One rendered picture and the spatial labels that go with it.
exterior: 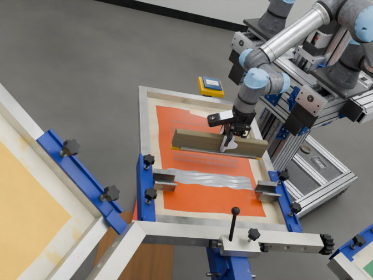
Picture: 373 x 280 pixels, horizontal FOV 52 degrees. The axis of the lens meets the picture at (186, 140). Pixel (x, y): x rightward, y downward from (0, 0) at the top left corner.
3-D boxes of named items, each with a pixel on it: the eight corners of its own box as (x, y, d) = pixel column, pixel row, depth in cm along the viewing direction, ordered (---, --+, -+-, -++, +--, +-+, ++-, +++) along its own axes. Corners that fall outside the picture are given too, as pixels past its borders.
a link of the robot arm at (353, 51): (349, 55, 190) (365, 30, 182) (370, 70, 183) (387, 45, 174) (334, 55, 184) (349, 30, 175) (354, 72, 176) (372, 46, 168)
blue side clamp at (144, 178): (136, 165, 153) (139, 153, 149) (148, 166, 155) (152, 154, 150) (137, 229, 132) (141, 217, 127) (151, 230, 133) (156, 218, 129)
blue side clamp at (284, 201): (262, 179, 168) (269, 169, 164) (272, 180, 170) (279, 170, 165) (282, 239, 147) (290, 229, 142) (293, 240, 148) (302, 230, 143)
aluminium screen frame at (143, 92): (137, 91, 188) (139, 85, 186) (247, 109, 204) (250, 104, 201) (141, 229, 131) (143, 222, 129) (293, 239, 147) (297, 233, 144)
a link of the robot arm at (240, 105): (240, 103, 134) (235, 89, 140) (235, 113, 137) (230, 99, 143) (259, 106, 136) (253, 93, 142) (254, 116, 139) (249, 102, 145)
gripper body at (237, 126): (245, 140, 147) (257, 116, 139) (224, 137, 145) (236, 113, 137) (241, 126, 153) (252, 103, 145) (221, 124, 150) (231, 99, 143)
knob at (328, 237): (306, 240, 144) (316, 229, 140) (319, 241, 146) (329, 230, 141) (313, 258, 139) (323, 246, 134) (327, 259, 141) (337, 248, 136)
